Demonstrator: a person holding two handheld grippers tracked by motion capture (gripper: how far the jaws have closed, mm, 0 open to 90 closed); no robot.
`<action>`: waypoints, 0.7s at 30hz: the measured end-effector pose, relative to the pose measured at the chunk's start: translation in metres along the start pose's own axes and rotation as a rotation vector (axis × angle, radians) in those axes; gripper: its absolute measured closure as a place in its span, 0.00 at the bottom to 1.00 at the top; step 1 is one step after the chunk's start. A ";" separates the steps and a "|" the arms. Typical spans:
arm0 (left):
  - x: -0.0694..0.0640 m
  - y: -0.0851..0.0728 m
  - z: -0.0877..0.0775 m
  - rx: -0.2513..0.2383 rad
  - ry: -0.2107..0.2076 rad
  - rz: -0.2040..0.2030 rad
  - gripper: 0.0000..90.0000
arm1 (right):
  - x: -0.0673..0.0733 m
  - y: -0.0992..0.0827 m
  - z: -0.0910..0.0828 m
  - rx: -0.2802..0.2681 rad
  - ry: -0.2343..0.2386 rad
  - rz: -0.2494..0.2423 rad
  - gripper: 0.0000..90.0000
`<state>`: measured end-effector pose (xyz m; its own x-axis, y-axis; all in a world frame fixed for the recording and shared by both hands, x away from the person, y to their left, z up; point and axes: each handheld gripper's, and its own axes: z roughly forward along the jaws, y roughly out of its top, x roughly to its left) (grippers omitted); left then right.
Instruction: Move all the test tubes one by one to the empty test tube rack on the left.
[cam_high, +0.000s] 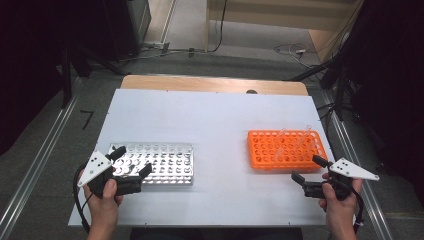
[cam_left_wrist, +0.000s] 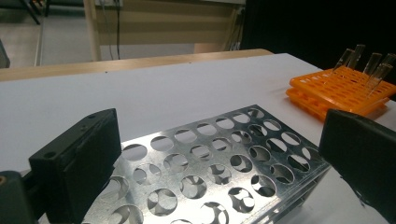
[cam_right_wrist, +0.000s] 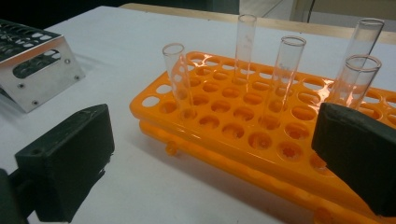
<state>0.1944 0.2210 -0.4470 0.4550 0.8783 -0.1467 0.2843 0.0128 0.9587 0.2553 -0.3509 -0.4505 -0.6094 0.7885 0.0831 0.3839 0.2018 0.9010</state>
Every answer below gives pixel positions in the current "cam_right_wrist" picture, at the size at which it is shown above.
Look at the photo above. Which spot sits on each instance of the orange plastic test tube rack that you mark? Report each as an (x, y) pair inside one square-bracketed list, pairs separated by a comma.
[(236, 149)]

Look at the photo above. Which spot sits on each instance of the silver metal test tube rack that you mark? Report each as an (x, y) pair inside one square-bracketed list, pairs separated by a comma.
[(40, 87)]

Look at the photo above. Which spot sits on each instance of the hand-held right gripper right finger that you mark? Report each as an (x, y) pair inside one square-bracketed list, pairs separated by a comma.
[(358, 155)]

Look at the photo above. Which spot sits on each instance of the clear glass test tube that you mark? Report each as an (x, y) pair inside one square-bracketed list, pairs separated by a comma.
[(286, 68), (177, 77), (365, 37), (355, 84), (245, 43)]

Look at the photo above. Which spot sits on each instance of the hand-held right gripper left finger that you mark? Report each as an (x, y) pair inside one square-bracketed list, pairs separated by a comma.
[(65, 161)]

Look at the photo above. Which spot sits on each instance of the white table board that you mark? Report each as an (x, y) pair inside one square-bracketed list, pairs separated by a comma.
[(124, 46)]

